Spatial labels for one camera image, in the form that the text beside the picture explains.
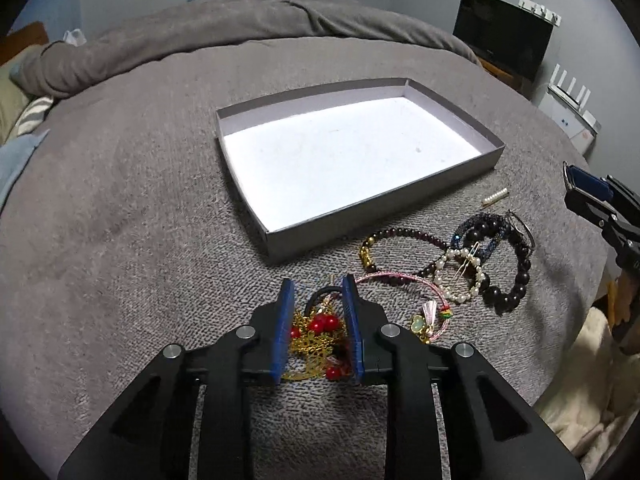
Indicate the olive pillow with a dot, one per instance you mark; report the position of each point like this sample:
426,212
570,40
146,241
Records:
12,95

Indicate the white wall hooks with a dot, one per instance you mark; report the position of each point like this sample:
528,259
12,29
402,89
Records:
540,10

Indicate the grey blanket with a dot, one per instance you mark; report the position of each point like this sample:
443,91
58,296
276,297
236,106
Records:
125,210

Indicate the thin silver bangle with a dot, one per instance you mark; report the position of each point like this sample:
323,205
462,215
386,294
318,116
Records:
525,227

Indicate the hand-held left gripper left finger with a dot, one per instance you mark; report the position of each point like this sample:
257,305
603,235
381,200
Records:
282,330

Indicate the grey shallow cardboard box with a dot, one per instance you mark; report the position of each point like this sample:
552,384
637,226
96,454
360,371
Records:
350,150

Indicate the white router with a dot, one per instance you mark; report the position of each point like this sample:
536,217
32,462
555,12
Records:
570,91

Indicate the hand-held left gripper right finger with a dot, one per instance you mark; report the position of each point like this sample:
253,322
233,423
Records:
354,330

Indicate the wooden television stand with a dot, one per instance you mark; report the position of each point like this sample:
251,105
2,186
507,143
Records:
505,76

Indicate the black television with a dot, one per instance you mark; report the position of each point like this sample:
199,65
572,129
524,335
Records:
500,30

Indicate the wooden headboard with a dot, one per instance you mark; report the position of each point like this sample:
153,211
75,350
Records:
20,42

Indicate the gold pearl hair clip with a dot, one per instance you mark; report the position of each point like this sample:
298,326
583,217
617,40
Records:
495,196

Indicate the white box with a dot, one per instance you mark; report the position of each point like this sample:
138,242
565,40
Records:
570,122

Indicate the gold hairpin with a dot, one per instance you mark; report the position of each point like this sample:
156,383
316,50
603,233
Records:
467,258

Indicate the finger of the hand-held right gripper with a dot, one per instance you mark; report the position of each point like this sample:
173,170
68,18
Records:
590,182
595,212

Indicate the striped pillow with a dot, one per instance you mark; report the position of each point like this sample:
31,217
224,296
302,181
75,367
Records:
32,115

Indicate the white plastic bag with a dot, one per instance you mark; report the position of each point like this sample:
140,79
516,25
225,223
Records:
75,37

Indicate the cream fluffy blanket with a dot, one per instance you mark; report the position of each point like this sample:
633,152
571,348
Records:
585,390

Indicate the light blue cloth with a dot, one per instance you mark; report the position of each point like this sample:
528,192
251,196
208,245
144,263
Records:
15,160

